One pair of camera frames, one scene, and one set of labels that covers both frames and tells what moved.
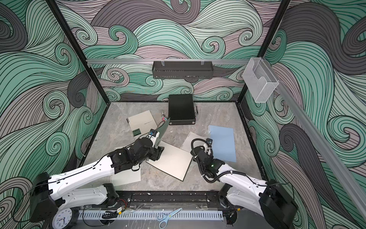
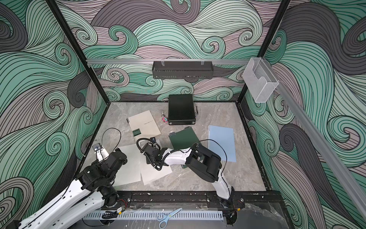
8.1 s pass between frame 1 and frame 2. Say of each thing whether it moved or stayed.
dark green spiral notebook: moved
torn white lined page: stayed
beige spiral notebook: stayed
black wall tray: stayed
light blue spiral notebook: stayed
